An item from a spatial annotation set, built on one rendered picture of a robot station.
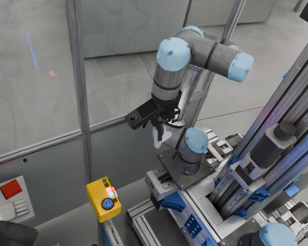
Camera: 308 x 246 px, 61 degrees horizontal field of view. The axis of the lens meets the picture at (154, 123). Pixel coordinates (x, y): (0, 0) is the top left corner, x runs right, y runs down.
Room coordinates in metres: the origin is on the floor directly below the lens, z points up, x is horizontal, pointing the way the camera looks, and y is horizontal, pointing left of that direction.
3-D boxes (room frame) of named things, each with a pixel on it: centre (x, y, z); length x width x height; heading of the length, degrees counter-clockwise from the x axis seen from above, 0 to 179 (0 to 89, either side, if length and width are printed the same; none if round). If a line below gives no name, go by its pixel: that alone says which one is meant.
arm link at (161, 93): (0.54, -0.01, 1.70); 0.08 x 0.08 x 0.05
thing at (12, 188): (0.48, 0.63, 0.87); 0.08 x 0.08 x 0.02; 50
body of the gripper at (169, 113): (0.55, -0.02, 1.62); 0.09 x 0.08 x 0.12; 130
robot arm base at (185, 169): (0.75, -0.21, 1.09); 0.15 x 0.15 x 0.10
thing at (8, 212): (0.38, 0.57, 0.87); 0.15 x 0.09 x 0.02; 127
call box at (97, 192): (0.47, 0.15, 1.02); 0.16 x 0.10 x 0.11; 40
